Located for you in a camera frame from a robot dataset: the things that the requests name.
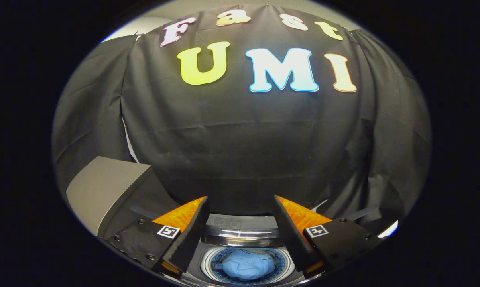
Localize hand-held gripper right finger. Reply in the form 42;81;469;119
273;194;382;276

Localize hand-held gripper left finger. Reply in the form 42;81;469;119
104;195;210;276

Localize dark grey washing machine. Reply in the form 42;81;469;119
176;213;316;287

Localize light blue polo shirt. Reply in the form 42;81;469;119
214;249;278;281

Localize white paper sheet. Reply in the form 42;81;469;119
378;220;399;239

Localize grey cabinet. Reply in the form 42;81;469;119
66;156;181;239

